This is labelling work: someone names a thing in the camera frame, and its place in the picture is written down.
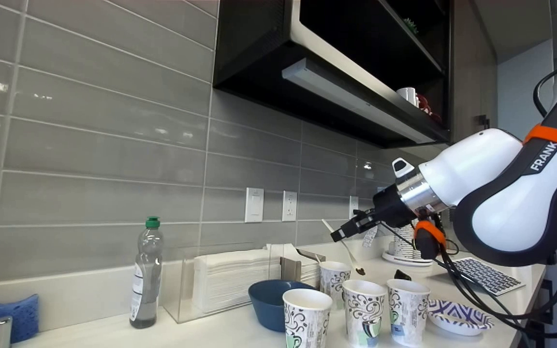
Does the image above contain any white keyboard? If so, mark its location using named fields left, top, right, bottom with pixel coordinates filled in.
left=445, top=257, right=527, bottom=297

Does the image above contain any tall grey cabinet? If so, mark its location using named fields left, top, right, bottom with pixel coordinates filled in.
left=452, top=0, right=498, bottom=144

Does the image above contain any black wall cabinet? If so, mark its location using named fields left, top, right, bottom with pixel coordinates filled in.
left=213, top=0, right=454, bottom=149

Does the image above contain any purple patterned paper plate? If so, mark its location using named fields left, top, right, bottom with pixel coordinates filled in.
left=427, top=299, right=495, bottom=337

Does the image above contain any white mug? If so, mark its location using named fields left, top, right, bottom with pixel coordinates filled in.
left=396, top=87, right=419, bottom=107

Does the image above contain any white plastic spoon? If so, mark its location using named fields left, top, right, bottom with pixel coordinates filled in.
left=322, top=218, right=366, bottom=276

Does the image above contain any stack of paper cups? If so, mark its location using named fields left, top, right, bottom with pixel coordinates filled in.
left=393, top=223, right=422, bottom=260

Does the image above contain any patterned paper cup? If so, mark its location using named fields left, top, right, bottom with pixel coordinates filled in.
left=282, top=289, right=334, bottom=348
left=342, top=279, right=388, bottom=348
left=387, top=278, right=432, bottom=347
left=319, top=261, right=352, bottom=310

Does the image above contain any white wall switch plate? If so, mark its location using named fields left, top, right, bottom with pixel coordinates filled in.
left=245, top=187, right=265, bottom=223

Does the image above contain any blue bowl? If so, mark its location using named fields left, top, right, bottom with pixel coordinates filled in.
left=248, top=280, right=319, bottom=333

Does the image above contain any clear acrylic napkin holder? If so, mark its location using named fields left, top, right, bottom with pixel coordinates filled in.
left=162, top=243, right=326, bottom=324

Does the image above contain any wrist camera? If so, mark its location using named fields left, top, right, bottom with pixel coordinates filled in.
left=413, top=214, right=448, bottom=260

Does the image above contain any stack of white paper napkins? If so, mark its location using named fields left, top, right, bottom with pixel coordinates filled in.
left=192, top=248, right=285, bottom=313

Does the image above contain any blue sponge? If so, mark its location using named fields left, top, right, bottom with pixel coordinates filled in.
left=0, top=294, right=40, bottom=345

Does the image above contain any clear bottle with green cap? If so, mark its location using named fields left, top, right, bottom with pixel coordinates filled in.
left=130, top=217, right=164, bottom=330

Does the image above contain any stack of paper plates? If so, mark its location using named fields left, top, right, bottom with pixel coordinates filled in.
left=382, top=251, right=434, bottom=268

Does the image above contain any red mug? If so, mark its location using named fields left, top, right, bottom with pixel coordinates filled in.
left=416, top=93, right=443, bottom=124

